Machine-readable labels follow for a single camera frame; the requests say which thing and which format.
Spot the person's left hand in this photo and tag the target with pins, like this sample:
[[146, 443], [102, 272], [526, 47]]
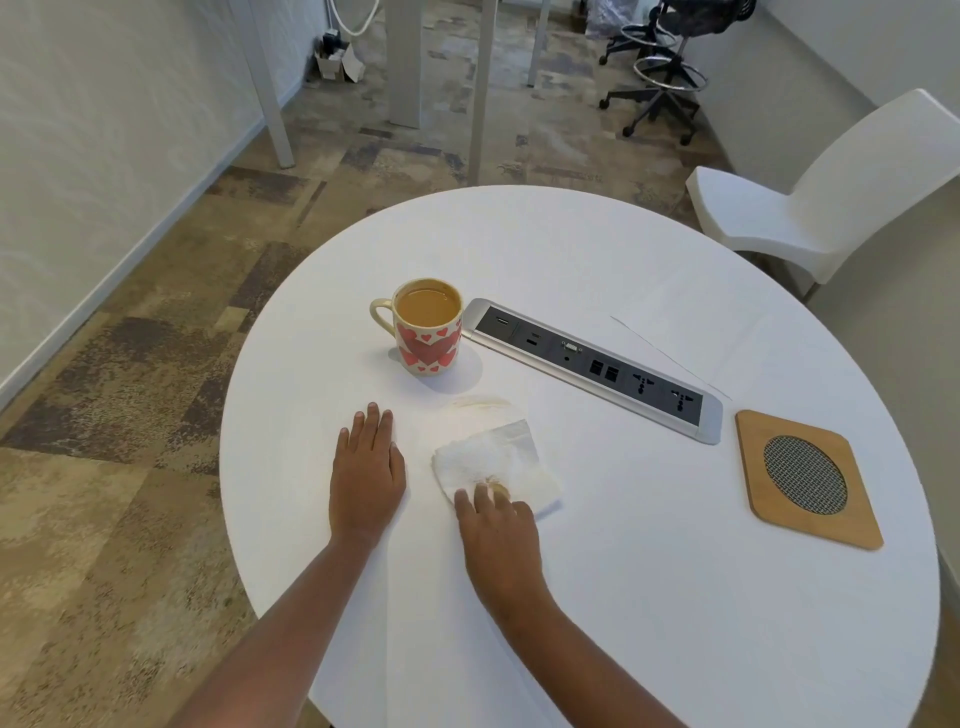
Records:
[[367, 480]]

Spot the person's right hand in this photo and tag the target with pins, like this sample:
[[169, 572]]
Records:
[[502, 547]]

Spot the heart-patterned coffee mug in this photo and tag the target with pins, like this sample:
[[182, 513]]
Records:
[[427, 352]]

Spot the person's left forearm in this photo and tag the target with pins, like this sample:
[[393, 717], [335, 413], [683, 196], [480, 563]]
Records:
[[292, 637]]

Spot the person's right forearm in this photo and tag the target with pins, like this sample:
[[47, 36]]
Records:
[[577, 667]]

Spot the silver power socket panel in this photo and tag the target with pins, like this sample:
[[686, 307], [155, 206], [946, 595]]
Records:
[[600, 367]]

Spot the wooden coaster with mesh centre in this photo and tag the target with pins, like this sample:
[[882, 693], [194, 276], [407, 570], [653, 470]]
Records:
[[765, 510]]

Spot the round white table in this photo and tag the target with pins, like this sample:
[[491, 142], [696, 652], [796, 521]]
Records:
[[562, 240]]

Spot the white desk with grey legs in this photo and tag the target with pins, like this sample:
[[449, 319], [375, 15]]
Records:
[[405, 67]]

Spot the small open cardboard box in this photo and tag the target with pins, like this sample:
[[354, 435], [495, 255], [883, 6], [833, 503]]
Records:
[[330, 67]]

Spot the white plastic chair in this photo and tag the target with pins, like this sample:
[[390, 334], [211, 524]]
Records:
[[840, 195]]

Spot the black office chair with footring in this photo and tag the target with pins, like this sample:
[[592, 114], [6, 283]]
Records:
[[667, 82]]

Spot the plastic wrapped bundle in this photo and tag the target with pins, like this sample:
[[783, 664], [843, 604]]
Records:
[[615, 15]]

